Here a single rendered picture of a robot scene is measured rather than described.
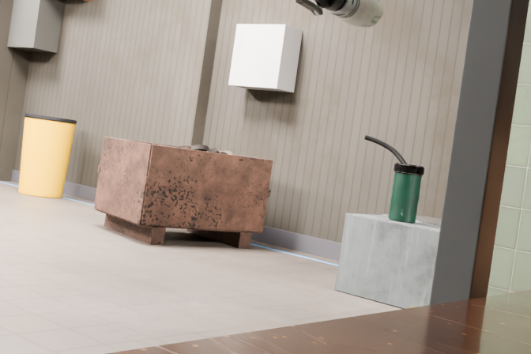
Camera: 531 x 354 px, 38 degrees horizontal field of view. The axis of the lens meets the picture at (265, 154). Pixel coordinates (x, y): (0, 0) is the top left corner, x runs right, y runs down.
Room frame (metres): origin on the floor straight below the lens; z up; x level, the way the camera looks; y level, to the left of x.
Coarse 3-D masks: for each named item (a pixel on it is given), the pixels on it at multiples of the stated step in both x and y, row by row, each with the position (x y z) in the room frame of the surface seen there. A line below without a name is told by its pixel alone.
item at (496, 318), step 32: (352, 320) 0.51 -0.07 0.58; (384, 320) 0.53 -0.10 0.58; (416, 320) 0.55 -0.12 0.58; (448, 320) 0.56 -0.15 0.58; (480, 320) 0.58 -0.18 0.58; (512, 320) 0.60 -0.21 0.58; (128, 352) 0.37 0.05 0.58; (160, 352) 0.37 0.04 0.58; (192, 352) 0.38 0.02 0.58; (224, 352) 0.39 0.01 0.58; (256, 352) 0.40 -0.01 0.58; (288, 352) 0.41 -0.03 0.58; (320, 352) 0.42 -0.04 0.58; (352, 352) 0.43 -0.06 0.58; (384, 352) 0.44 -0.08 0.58; (416, 352) 0.45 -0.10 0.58; (448, 352) 0.46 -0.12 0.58; (480, 352) 0.47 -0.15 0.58; (512, 352) 0.48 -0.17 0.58
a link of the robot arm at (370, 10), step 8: (360, 0) 2.20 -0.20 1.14; (368, 0) 2.22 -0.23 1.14; (376, 0) 2.26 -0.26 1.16; (360, 8) 2.21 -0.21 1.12; (368, 8) 2.22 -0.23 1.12; (376, 8) 2.26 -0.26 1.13; (352, 16) 2.22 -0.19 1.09; (360, 16) 2.22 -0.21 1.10; (368, 16) 2.24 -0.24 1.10; (376, 16) 2.27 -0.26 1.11; (352, 24) 2.28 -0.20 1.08; (360, 24) 2.27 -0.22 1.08; (368, 24) 2.29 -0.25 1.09
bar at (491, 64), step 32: (480, 0) 0.73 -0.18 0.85; (512, 0) 0.71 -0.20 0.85; (480, 32) 0.73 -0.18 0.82; (512, 32) 0.72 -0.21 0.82; (480, 64) 0.72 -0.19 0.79; (512, 64) 0.73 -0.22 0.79; (480, 96) 0.72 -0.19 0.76; (512, 96) 0.73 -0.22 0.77; (480, 128) 0.72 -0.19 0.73; (480, 160) 0.72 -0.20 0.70; (448, 192) 0.73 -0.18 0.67; (480, 192) 0.71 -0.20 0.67; (448, 224) 0.73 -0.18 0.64; (480, 224) 0.71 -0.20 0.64; (448, 256) 0.73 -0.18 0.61; (480, 256) 0.72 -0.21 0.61; (448, 288) 0.72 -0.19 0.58; (480, 288) 0.73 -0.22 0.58
